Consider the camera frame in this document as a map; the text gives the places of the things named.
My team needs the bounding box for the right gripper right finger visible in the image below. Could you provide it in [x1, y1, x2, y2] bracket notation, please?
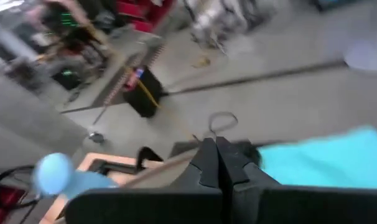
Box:
[215, 136, 281, 191]

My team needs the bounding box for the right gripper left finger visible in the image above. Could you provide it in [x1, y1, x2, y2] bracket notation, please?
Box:
[172, 138, 223, 190]

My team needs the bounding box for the turquoise garment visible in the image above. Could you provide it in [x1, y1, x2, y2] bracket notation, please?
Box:
[258, 125, 377, 190]

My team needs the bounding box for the beige fabric storage bin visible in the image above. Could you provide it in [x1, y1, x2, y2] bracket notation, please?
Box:
[123, 148, 205, 189]

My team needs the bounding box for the black and red toolbox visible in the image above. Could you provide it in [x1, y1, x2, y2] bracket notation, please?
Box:
[122, 65, 165, 119]

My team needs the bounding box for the small round metal floor object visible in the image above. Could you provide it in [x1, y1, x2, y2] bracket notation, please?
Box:
[88, 132, 106, 144]

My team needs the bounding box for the red tool cabinet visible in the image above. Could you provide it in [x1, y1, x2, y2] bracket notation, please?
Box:
[115, 0, 177, 34]

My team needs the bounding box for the looped black floor cable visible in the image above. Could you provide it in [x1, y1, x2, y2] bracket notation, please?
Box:
[208, 111, 239, 135]

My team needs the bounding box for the black aluminium table frame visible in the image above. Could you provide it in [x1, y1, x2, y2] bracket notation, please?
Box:
[93, 146, 164, 175]

